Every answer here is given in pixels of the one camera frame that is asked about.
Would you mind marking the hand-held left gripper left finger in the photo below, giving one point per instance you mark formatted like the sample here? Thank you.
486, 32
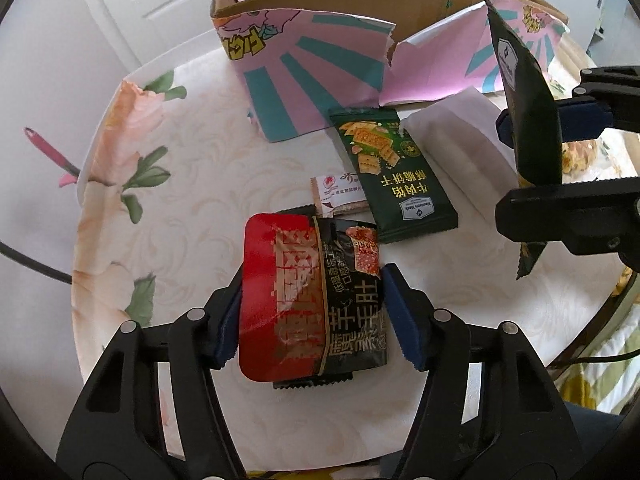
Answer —
227, 320

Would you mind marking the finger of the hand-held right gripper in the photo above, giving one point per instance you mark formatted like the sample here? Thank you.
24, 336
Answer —
575, 215
585, 115

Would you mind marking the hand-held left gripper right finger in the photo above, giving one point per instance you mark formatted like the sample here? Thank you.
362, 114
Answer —
402, 315

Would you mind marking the dark green cracker packet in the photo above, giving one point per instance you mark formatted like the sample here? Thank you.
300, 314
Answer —
525, 100

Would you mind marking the red and black snack packet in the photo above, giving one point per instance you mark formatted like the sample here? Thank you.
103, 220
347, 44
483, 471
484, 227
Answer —
300, 300

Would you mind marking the pink striped cardboard box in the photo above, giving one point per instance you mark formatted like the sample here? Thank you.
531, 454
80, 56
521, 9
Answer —
320, 60

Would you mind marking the yellow floral bedding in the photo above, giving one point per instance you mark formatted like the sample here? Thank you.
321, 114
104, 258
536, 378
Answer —
580, 160

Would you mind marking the floral tablecloth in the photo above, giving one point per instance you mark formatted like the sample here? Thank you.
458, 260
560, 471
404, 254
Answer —
200, 210

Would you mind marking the small white brown sachet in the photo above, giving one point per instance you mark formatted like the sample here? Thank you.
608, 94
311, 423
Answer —
340, 195

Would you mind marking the black curved pole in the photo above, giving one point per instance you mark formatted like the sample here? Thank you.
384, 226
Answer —
35, 265

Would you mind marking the dark cloth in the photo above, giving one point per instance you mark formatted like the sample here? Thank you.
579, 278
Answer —
600, 440

